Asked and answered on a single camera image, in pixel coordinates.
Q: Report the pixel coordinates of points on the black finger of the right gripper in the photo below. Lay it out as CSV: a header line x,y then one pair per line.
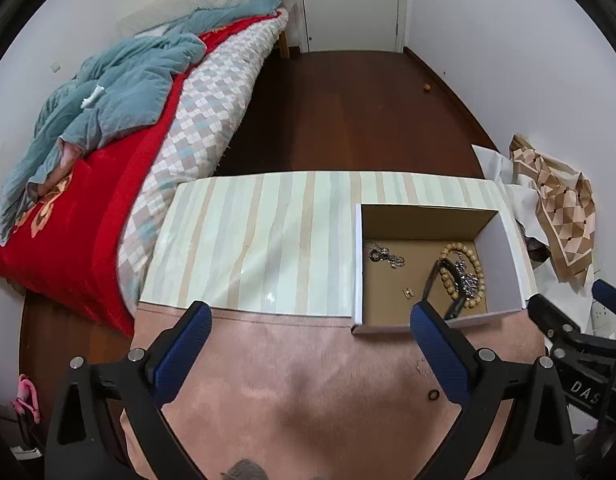
x,y
551,321
605,294

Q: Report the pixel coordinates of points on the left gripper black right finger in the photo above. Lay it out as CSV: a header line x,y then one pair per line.
x,y
536,442

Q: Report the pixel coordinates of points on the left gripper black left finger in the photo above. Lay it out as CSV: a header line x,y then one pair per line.
x,y
82,441

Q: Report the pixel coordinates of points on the black smartwatch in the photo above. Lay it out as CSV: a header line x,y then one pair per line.
x,y
447,274

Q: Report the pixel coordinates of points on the pink slipper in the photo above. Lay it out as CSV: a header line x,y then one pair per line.
x,y
26,401

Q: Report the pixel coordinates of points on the brown geometric scarf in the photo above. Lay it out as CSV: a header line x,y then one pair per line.
x,y
565,210

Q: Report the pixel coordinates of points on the white cardboard box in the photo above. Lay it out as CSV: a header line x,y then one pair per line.
x,y
468,263

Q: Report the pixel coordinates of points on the white cloth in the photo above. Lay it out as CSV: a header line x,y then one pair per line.
x,y
520,198

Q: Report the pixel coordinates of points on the red blanket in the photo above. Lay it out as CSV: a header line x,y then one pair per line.
x,y
65,248

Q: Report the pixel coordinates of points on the striped table cover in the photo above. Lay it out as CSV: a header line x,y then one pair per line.
x,y
286,243

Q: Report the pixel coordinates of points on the blue-grey quilt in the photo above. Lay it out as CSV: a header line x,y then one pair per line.
x,y
114,93

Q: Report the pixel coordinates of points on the checkered bed sheet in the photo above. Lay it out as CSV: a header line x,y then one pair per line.
x,y
212,104

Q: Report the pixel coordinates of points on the white door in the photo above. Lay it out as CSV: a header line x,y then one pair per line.
x,y
353,25

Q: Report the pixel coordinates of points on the white wall socket strip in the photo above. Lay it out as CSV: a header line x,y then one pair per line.
x,y
601,321

